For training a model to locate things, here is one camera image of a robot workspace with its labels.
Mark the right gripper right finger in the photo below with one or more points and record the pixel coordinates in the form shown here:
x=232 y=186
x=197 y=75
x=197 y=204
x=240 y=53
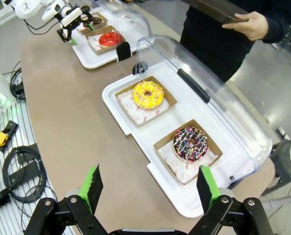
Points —
x=205 y=193

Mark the dark grey stool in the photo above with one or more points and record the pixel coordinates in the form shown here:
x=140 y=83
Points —
x=282 y=159

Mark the person left forearm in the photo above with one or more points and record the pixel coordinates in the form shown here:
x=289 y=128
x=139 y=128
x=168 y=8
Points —
x=277 y=12

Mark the white printed paper liner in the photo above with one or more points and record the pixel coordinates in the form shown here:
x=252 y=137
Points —
x=182 y=171
x=94 y=41
x=133 y=112

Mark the dark brown serving tray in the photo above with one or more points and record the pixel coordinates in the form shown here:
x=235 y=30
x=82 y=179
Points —
x=209 y=8

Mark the ribbed metal base plate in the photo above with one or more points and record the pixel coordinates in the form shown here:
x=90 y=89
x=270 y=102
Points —
x=20 y=220

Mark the yellow glazed sprinkled donut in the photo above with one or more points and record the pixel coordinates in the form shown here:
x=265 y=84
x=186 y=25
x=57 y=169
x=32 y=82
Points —
x=139 y=98

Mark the white plastic display tray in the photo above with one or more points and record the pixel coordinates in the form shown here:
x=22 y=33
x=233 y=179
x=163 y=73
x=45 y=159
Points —
x=86 y=57
x=184 y=117

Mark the person left hand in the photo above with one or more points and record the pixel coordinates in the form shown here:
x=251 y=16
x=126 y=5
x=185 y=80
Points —
x=253 y=24

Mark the chocolate donut fine sprinkles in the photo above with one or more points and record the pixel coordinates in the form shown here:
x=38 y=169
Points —
x=97 y=21

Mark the brown cardboard donut box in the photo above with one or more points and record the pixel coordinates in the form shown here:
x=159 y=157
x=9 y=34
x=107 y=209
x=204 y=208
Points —
x=170 y=99
x=104 y=51
x=163 y=144
x=85 y=30

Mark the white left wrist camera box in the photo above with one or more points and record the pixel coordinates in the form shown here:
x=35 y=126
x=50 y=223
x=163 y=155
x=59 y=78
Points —
x=70 y=17

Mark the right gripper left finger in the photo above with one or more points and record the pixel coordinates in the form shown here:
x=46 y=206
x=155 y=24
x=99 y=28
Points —
x=91 y=191

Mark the clear plastic display lid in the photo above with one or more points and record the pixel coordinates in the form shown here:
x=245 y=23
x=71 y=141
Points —
x=135 y=17
x=233 y=102

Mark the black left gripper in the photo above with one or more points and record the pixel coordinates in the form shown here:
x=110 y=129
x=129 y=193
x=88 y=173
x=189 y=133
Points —
x=74 y=26

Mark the red glazed donut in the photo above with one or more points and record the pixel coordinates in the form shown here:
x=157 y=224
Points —
x=106 y=40

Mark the yellow emergency stop button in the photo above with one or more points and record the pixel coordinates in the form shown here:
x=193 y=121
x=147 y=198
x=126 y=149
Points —
x=2 y=138

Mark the chocolate donut colourful sprinkles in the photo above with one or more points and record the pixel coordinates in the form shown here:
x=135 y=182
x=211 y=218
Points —
x=182 y=149

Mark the person torso dark sweater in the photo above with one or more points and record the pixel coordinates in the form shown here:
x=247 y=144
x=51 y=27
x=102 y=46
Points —
x=209 y=49

